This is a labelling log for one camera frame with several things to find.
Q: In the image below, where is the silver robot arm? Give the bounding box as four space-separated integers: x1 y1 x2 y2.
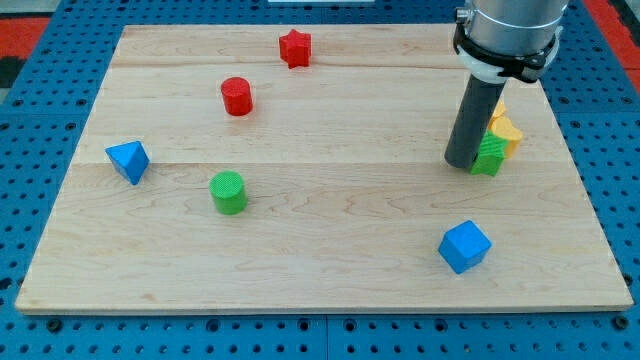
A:
453 0 568 84

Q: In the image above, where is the blue cube block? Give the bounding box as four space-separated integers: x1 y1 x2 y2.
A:
438 220 492 274

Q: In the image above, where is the green cylinder block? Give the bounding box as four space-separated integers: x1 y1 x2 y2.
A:
209 171 248 215

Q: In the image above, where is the light wooden board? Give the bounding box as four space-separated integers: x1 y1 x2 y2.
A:
15 25 633 315

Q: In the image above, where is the red cylinder block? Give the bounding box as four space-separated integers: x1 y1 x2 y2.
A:
220 77 253 116

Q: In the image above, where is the red star block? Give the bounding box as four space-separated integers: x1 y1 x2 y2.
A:
279 29 312 69

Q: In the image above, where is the green star block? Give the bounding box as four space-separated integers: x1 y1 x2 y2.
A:
470 131 509 176

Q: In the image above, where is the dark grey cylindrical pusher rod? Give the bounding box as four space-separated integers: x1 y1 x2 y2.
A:
444 75 505 169

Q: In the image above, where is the yellow heart block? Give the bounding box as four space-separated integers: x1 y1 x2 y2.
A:
489 116 523 159

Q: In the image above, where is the blue triangular prism block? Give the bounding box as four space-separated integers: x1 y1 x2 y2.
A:
105 141 150 185

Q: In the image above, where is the yellow block behind rod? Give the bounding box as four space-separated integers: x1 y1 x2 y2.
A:
491 100 506 119

